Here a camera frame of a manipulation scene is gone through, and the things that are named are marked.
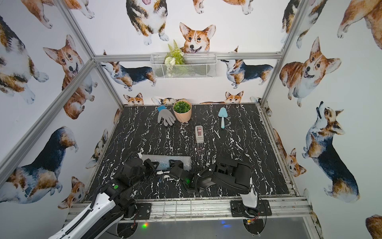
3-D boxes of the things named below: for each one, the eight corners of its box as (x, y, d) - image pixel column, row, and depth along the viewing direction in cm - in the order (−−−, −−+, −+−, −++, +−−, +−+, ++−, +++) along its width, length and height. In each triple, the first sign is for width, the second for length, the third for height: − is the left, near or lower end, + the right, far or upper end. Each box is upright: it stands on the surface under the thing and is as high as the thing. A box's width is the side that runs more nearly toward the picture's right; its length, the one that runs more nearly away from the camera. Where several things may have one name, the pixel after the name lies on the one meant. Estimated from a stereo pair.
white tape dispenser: (195, 143, 101) (194, 139, 97) (195, 129, 108) (195, 125, 104) (203, 143, 101) (203, 139, 97) (203, 129, 108) (203, 125, 104)
